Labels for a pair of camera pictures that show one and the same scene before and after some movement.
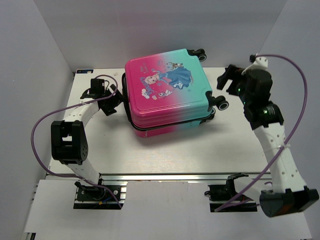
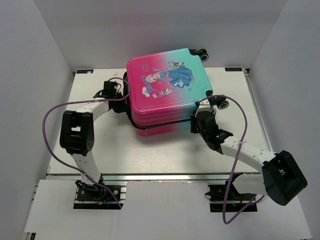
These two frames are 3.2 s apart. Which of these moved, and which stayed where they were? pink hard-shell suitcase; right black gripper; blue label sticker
Moved: right black gripper
Stayed: blue label sticker; pink hard-shell suitcase
